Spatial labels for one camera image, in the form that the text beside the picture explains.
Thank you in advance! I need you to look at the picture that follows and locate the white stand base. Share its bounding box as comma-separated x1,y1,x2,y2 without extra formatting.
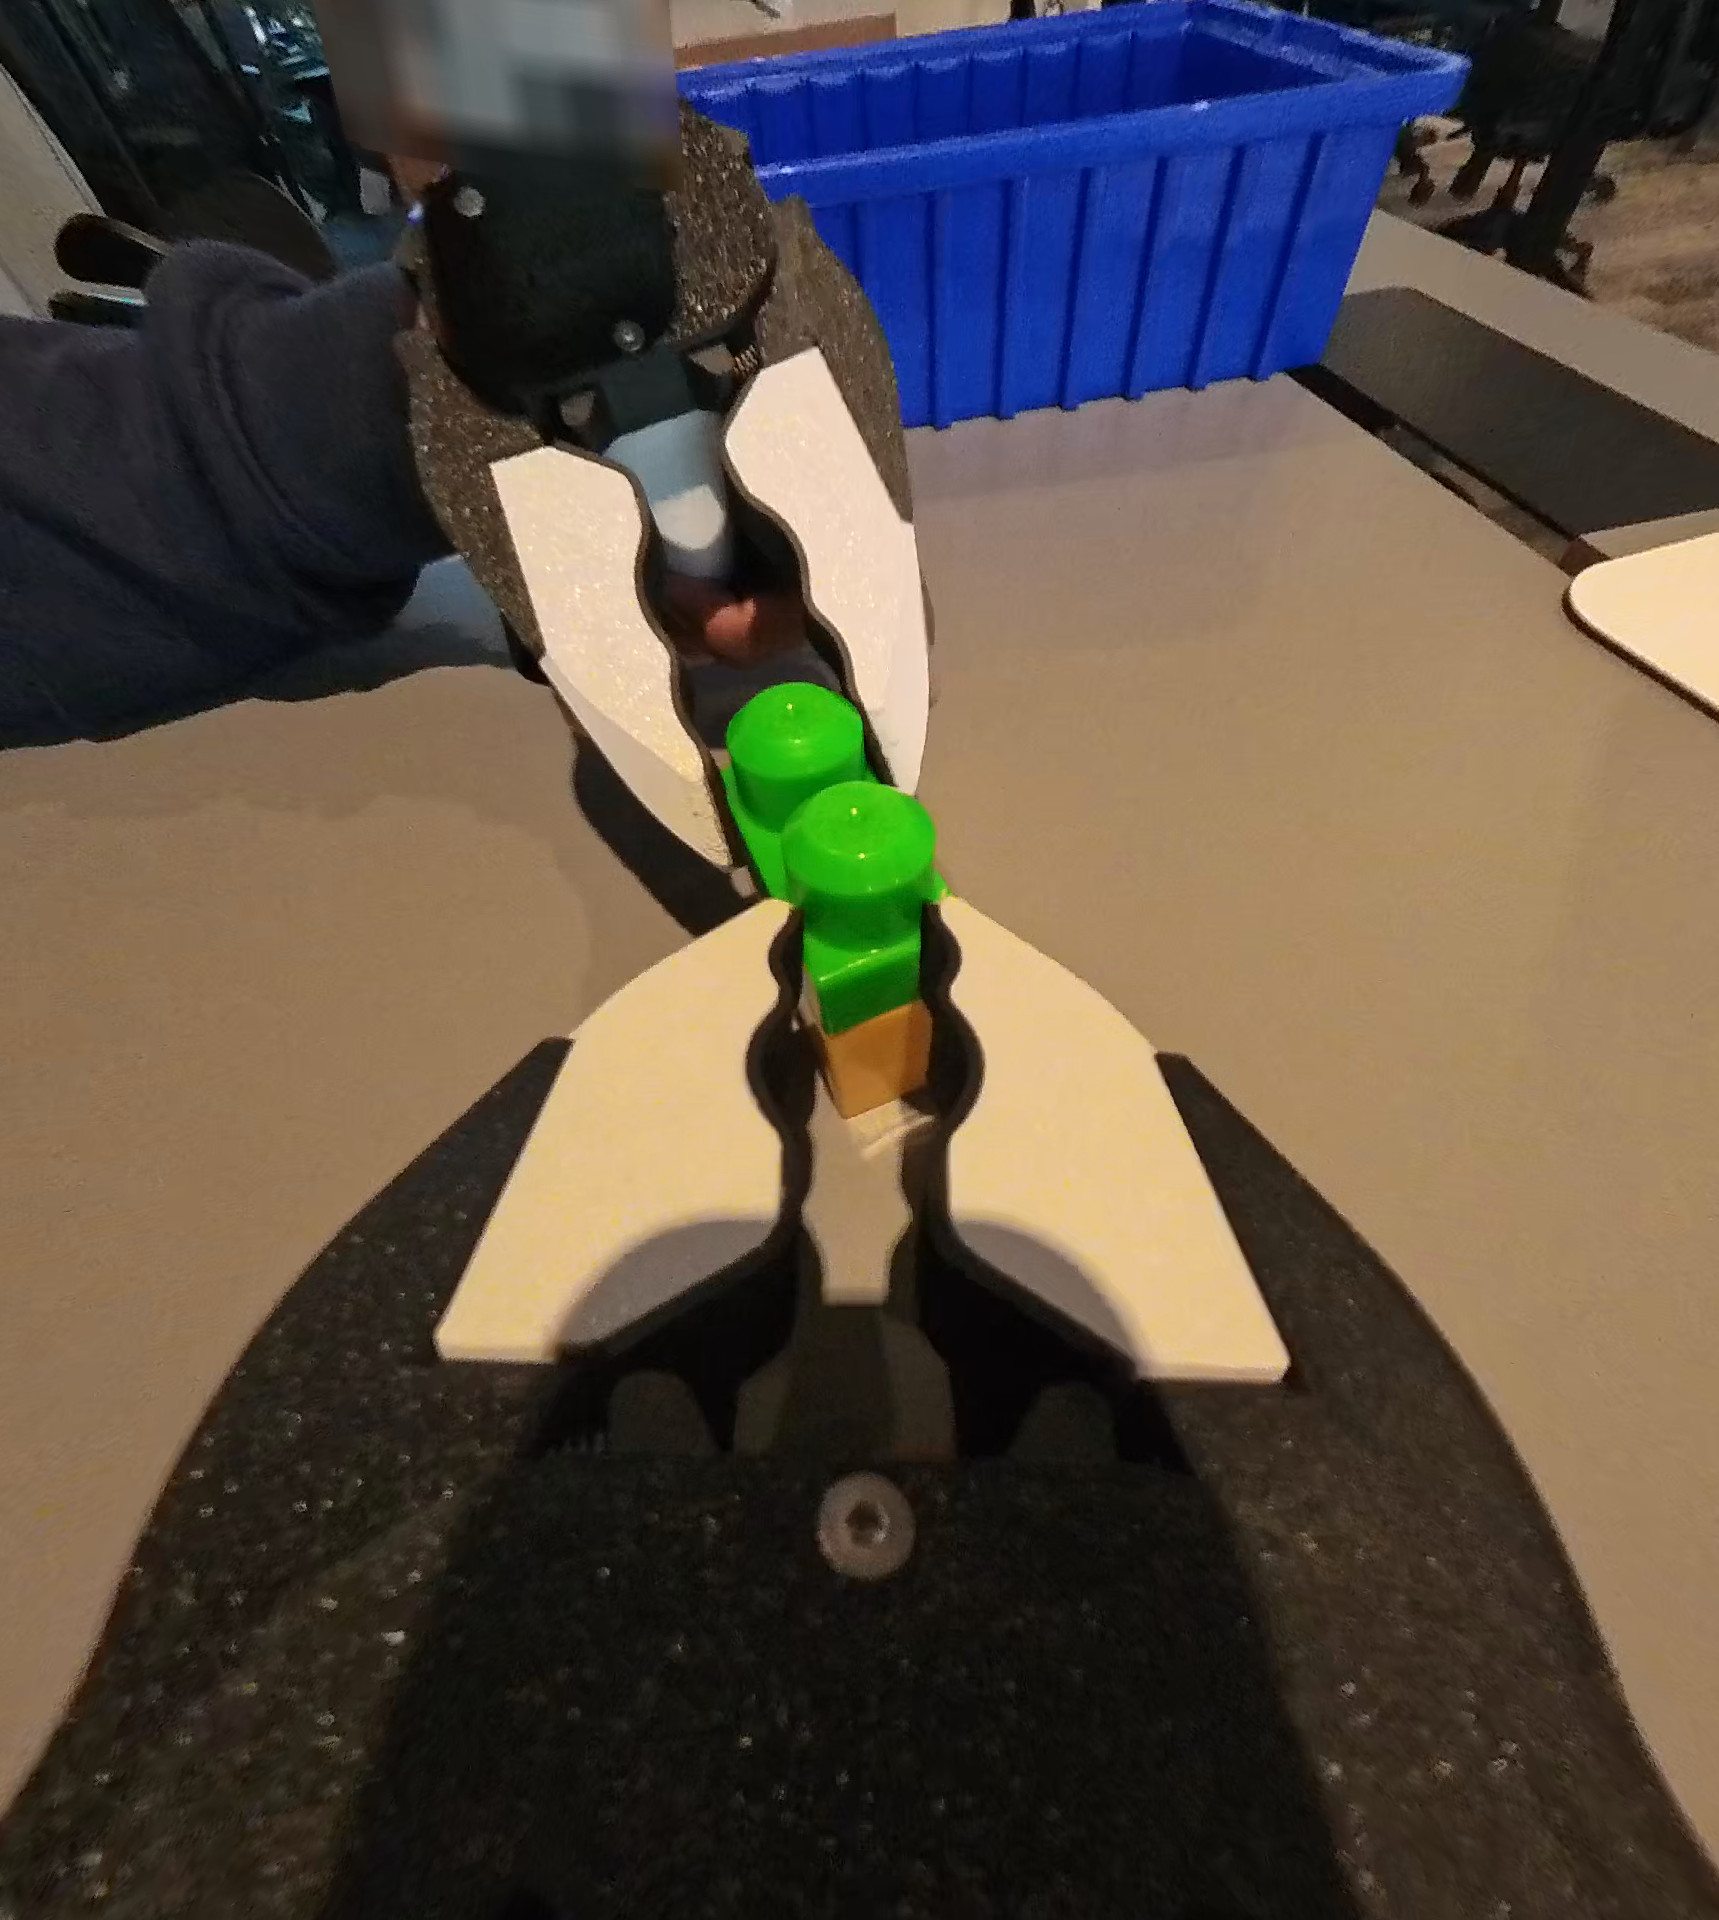
1567,507,1719,787

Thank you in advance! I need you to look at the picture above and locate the person's left hand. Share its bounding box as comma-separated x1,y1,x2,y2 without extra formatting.
668,582,803,666

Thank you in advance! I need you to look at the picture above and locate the blue ribbed plastic bin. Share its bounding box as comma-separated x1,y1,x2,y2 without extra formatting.
676,0,1473,434

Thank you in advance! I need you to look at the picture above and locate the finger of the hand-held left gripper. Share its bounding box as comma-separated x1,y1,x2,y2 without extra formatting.
488,421,742,872
722,353,935,790

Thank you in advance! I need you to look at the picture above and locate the yellow one-stud block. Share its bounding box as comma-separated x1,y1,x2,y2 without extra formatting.
817,1002,935,1120

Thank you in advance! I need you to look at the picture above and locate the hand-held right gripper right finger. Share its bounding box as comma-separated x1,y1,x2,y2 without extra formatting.
925,900,1293,1387

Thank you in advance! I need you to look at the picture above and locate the black office chair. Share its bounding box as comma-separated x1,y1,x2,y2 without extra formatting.
1399,0,1625,212

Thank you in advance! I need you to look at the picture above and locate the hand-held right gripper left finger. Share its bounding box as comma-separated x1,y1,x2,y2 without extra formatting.
434,897,815,1369

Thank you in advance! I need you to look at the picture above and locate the person's left forearm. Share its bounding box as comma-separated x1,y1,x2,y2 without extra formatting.
0,240,502,753

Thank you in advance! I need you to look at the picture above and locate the green two-stud block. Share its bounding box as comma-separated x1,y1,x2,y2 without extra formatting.
722,682,957,1039

